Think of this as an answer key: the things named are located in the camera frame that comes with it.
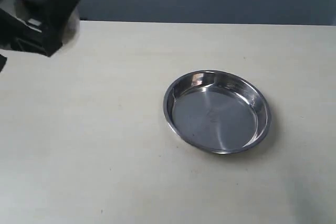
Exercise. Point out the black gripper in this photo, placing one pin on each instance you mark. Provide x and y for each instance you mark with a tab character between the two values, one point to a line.
42	33

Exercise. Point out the round stainless steel tray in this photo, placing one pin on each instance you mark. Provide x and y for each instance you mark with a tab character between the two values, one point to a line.
217	112

